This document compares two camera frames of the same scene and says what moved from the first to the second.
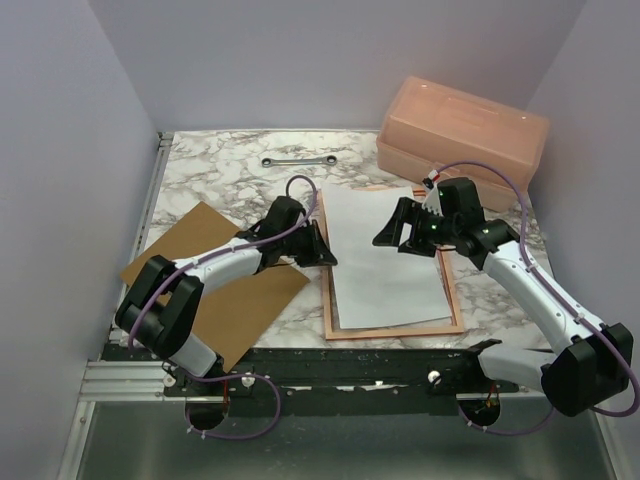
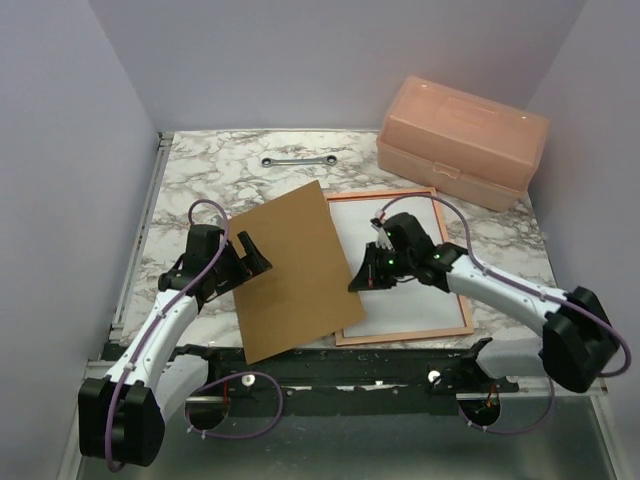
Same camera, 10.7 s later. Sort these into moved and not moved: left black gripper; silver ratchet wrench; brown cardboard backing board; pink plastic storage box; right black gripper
Moved: right black gripper; brown cardboard backing board; left black gripper
Not moved: silver ratchet wrench; pink plastic storage box
